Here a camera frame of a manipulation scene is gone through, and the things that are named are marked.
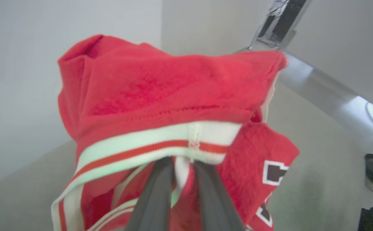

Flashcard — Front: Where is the red white basketball jersey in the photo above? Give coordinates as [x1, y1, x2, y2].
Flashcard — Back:
[51, 34, 300, 231]

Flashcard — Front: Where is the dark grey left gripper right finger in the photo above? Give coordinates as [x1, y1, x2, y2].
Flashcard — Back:
[193, 160, 246, 231]

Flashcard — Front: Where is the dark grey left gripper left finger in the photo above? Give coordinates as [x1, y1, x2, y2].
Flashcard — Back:
[124, 157, 176, 231]

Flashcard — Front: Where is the dark metal stand leg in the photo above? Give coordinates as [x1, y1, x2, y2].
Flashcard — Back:
[251, 0, 313, 52]

